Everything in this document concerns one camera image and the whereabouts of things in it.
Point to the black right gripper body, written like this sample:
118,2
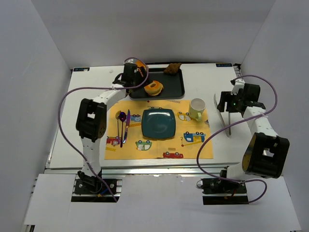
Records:
224,102

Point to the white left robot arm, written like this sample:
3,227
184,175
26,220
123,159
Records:
91,121

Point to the iridescent table knife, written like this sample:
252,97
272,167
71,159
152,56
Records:
127,125

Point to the dark teal square plate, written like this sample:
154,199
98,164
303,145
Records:
158,124

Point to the purple iridescent spoon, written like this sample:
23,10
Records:
122,118

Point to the pale yellow mug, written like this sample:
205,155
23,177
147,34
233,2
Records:
196,109

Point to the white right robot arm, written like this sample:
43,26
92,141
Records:
267,151

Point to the dark brown bread piece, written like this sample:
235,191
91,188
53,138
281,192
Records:
172,68

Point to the yellow vehicle print placemat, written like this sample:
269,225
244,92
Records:
189,136

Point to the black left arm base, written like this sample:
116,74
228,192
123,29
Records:
89,189

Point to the black baking tray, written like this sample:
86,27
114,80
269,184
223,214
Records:
173,86

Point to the bagel sandwich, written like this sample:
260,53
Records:
154,88

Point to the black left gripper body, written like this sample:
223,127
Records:
134,79

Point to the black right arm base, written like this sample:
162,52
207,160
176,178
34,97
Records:
221,192

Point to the orange bread roll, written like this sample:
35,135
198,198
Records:
141,66

